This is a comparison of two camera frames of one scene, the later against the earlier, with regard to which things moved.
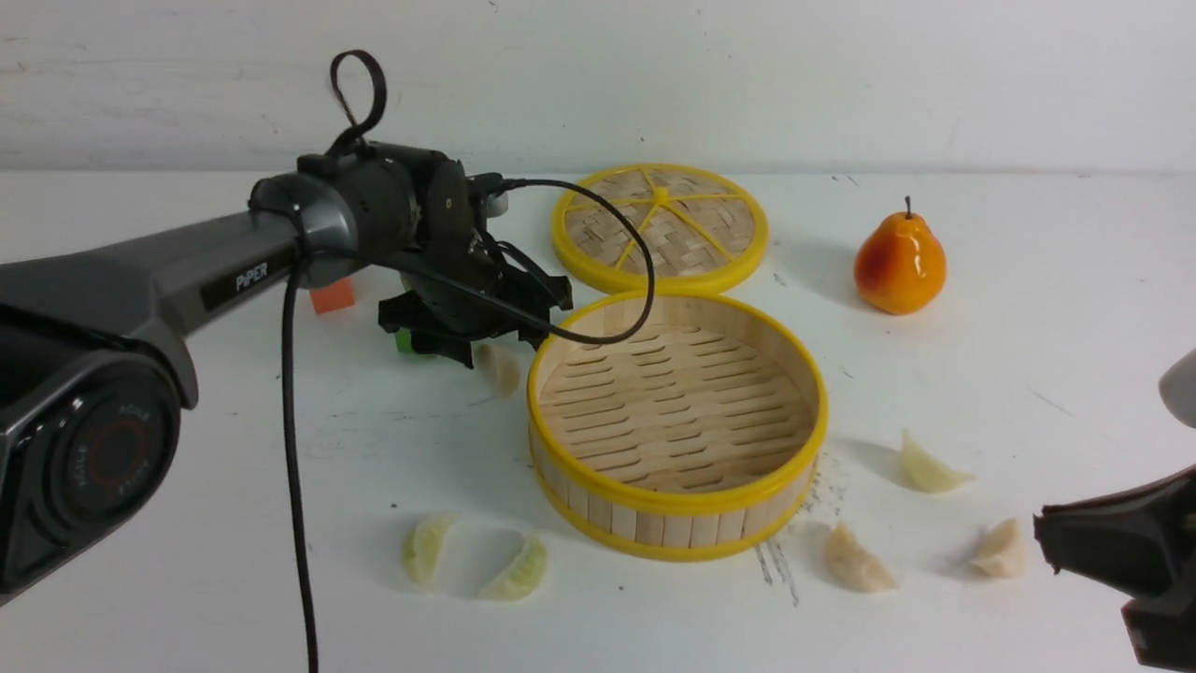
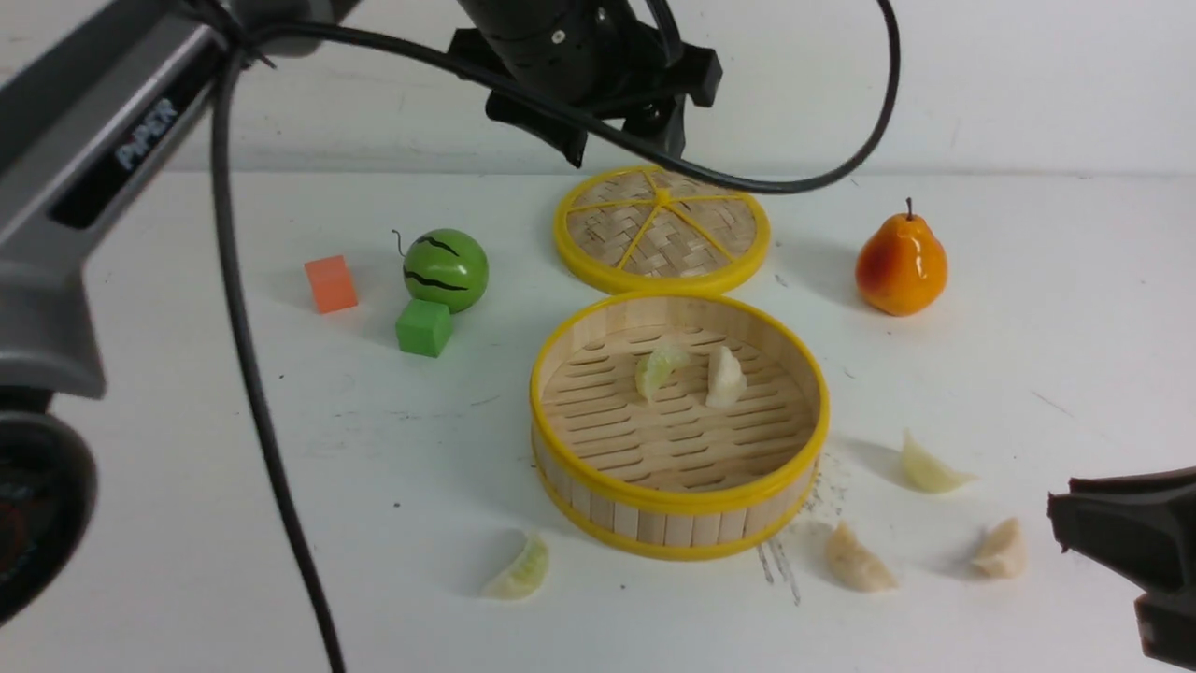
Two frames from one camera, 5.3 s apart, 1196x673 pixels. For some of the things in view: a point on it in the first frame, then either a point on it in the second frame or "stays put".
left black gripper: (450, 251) -> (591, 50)
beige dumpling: (501, 375) -> (727, 382)
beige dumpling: (1003, 556) stays put
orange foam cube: (333, 297) stays put
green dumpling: (422, 549) -> (652, 370)
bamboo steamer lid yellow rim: (703, 227) stays put
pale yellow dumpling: (922, 472) stays put
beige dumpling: (853, 567) stays put
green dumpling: (521, 576) stays put
